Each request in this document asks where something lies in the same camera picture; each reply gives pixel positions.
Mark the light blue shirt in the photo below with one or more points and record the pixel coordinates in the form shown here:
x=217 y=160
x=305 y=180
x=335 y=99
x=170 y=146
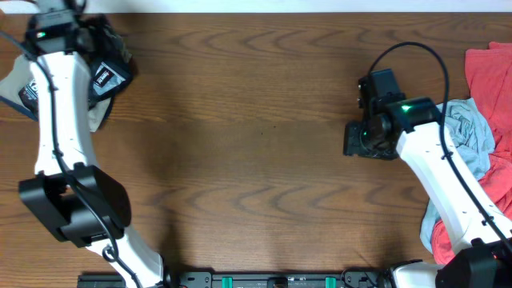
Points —
x=474 y=142

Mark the red shirt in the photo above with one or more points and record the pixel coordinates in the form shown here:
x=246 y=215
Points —
x=488 y=76

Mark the black printed jersey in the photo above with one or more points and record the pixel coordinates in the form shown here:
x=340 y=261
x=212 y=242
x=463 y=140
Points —
x=108 y=68

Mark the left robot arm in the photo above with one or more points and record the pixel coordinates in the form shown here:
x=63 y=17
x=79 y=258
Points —
x=69 y=194

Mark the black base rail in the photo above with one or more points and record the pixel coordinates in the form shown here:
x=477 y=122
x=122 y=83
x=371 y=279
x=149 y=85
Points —
x=349 y=278

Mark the folded khaki shorts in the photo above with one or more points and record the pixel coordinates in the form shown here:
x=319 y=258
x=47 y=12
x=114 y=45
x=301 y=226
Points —
x=20 y=87

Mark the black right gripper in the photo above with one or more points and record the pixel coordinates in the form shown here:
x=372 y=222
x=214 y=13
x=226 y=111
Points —
x=353 y=145

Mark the folded navy garment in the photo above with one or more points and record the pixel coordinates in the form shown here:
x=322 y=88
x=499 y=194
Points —
x=19 y=108

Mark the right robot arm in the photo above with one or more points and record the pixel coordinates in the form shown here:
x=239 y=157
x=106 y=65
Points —
x=394 y=126

